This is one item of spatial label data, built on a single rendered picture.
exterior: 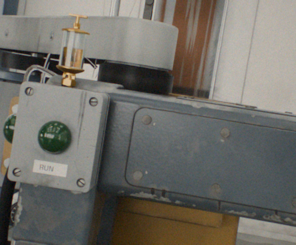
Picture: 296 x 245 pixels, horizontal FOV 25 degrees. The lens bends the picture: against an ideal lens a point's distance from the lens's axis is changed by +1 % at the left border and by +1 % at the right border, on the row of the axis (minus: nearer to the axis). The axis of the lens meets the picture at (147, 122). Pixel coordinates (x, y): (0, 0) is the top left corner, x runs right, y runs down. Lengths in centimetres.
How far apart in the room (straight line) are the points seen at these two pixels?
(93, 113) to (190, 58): 55
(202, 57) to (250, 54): 471
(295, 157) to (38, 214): 25
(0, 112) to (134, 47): 37
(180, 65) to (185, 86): 4
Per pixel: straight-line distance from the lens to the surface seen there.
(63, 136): 58
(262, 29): 585
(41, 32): 94
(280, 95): 584
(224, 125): 63
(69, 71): 67
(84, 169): 59
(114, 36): 76
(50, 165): 60
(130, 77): 74
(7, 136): 62
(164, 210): 89
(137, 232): 94
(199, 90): 112
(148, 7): 119
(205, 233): 94
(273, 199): 64
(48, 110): 60
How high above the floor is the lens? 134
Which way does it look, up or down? 3 degrees down
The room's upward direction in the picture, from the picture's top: 9 degrees clockwise
